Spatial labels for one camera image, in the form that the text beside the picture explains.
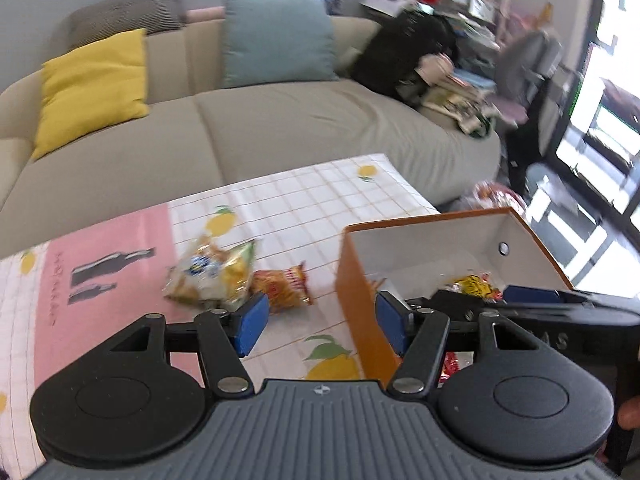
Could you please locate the pink bolster cushion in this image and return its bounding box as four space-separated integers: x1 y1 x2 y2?
185 5 226 25

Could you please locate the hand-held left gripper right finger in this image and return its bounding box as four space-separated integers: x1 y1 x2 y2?
374 290 548 396

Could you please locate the grey pillow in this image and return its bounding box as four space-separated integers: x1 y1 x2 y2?
67 0 189 52

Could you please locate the stack of books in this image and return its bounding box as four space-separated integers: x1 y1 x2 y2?
425 67 501 111

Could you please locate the yellow biscuit packet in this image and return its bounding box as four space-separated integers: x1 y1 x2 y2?
445 272 505 303

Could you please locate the cluttered shelf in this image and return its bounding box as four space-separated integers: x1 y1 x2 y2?
402 0 507 63

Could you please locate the green and yellow snack packet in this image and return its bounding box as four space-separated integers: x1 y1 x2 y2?
219 239 259 312

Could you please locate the printed tote bag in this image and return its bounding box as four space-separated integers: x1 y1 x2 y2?
422 87 499 139

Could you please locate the red fries snack packet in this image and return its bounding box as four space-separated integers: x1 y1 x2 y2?
250 262 314 316

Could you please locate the orange cardboard box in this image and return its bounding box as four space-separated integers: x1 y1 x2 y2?
334 207 577 386

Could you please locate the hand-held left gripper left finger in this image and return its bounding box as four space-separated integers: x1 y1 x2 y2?
105 291 271 395

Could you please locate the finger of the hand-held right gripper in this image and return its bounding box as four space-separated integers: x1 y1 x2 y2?
407 290 507 322
504 285 606 312

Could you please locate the black hanging cloth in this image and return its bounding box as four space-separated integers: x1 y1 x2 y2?
500 65 587 197

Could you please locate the person's right hand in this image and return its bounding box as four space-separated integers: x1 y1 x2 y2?
616 394 640 432

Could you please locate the beige sofa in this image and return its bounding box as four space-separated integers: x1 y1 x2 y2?
0 15 503 261

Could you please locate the grey office chair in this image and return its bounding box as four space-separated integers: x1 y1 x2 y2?
492 27 565 126

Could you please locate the red printed plastic bag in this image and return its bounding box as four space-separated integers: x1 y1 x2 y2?
445 182 529 217

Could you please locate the pink cloth bundle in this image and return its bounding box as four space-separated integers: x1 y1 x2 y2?
417 54 456 86

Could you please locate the pink and white checked tablecloth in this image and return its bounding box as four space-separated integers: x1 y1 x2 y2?
0 152 442 480

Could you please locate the black backpack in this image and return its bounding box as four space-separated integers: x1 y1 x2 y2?
350 7 459 107

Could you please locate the yellow pillow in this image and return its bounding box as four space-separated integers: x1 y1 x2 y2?
31 28 150 163

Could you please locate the white and yellow chips packet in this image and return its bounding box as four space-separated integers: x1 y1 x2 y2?
162 234 237 307

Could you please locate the light blue pillow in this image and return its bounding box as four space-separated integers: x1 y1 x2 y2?
220 0 341 90

